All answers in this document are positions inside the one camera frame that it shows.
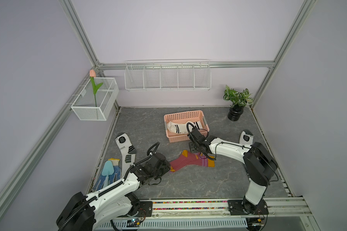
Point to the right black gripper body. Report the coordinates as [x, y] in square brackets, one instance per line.
[193, 148]

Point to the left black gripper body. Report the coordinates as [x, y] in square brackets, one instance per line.
[164, 168]

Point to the magenta purple yellow-cuff sock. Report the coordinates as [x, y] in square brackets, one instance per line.
[186, 158]

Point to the magenta striped sock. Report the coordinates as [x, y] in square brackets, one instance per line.
[205, 162]

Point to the white sport sock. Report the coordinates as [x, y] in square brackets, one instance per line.
[128, 152]
[246, 138]

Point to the white sock two black stripes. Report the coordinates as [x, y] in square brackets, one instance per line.
[197, 125]

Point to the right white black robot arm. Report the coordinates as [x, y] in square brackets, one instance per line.
[259, 163]

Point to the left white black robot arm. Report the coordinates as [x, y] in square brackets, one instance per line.
[88, 212]

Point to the pink perforated plastic basket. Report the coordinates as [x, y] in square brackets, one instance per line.
[183, 117]

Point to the blue yellow sock left edge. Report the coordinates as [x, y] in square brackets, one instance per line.
[114, 161]

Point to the light blue garden trowel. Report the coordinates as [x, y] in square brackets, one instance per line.
[107, 170]

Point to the blue dotted work glove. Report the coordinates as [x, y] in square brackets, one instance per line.
[112, 177]

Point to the potted green plant black pot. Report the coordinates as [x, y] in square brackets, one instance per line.
[239, 100]

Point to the artificial pink tulip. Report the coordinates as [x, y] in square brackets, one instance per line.
[96, 87]

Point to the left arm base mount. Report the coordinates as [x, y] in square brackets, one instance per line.
[141, 209]

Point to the white wire wall shelf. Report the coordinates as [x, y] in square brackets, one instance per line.
[186, 74]

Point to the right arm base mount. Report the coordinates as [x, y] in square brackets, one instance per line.
[244, 207]

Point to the white mesh wall basket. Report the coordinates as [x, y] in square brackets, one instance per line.
[84, 107]

